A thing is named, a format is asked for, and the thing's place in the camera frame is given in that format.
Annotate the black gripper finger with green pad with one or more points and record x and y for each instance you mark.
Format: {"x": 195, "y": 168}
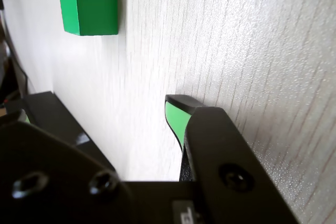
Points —
{"x": 52, "y": 182}
{"x": 231, "y": 161}

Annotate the green wooden cube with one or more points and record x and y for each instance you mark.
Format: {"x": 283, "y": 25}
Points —
{"x": 89, "y": 11}

